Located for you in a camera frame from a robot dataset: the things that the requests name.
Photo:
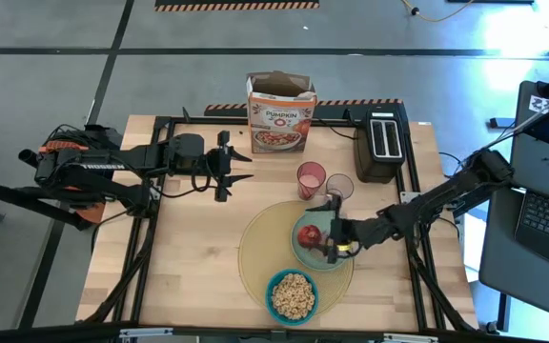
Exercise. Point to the orange pumpkin cereal box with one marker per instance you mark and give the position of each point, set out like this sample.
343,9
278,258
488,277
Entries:
279,119

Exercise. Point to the light teal plate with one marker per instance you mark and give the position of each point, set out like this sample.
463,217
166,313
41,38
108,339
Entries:
310,260

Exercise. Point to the black two-slot toaster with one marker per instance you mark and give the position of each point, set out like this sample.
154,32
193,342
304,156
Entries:
378,164

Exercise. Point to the grey laptop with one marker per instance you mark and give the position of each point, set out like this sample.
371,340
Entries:
546,219

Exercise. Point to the pink translucent cup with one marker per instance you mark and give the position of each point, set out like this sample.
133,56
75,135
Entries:
311,183

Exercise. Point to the round woven straw placemat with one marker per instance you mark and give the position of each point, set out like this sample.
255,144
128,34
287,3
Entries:
260,257

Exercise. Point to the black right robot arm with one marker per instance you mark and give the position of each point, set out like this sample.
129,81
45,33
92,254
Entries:
436,195

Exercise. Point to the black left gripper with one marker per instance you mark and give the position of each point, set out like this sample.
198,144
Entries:
223,167

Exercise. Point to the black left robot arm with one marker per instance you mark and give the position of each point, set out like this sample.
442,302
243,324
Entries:
103,164

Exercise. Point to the silver aluminium bracket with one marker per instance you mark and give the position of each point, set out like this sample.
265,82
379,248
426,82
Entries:
146,332
410,338

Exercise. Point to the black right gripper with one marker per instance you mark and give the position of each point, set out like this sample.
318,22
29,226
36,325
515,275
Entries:
335,233

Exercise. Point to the red apple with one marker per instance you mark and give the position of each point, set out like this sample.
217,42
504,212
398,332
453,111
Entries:
308,236

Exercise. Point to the small silver corner plate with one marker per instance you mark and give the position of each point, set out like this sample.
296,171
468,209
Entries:
409,197

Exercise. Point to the blue cereal bowl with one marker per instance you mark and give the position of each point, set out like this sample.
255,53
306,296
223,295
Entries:
268,300

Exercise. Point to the clear grey cup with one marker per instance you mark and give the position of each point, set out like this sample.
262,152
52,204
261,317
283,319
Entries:
346,183

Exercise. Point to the tan cereal rings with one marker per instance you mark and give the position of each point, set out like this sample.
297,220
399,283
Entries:
293,295

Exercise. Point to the orange black hazard tape strip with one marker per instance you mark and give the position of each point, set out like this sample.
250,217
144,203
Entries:
351,102
236,6

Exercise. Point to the black aluminium rig frame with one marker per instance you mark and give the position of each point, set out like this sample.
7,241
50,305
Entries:
417,286

